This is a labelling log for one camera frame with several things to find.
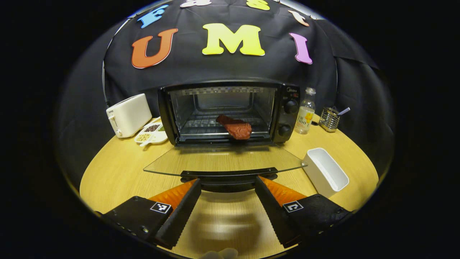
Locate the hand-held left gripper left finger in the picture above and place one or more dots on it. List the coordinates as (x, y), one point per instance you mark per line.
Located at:
(181, 212)

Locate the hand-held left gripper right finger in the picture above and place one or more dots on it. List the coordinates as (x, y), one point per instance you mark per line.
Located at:
(271, 212)

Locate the red meat slice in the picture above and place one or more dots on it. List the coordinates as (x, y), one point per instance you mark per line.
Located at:
(237, 128)

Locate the black electric oven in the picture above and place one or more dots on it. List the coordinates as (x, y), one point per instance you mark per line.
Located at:
(287, 118)

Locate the white rectangular dish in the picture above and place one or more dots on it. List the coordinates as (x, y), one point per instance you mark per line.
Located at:
(323, 169)

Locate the white divided snack plate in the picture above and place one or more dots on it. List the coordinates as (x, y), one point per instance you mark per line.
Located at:
(151, 135)

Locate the clear drink bottle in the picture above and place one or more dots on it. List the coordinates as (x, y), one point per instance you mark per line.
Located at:
(304, 115)

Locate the white toaster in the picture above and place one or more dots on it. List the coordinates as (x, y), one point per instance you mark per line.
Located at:
(129, 115)

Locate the metal spoon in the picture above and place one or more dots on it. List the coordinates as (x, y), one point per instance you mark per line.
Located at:
(344, 111)

